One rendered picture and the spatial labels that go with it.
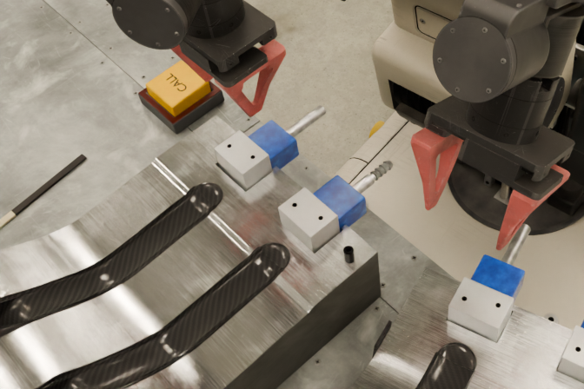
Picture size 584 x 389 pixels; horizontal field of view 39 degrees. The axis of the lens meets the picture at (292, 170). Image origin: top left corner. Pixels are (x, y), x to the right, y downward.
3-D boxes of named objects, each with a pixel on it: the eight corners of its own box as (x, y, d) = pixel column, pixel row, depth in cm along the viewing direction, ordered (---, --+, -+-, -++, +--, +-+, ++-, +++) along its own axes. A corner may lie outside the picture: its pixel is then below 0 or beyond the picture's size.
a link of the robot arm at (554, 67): (603, -6, 59) (532, -33, 62) (564, 12, 55) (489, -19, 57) (569, 80, 63) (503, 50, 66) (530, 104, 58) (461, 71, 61)
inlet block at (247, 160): (310, 113, 97) (305, 81, 92) (340, 136, 94) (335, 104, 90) (222, 178, 92) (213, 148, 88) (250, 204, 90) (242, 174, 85)
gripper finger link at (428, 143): (461, 251, 67) (495, 154, 62) (388, 209, 70) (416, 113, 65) (498, 220, 72) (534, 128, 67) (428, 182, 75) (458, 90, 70)
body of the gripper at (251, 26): (223, 79, 70) (206, 12, 65) (155, 25, 76) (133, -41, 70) (281, 39, 73) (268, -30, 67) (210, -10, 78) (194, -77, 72)
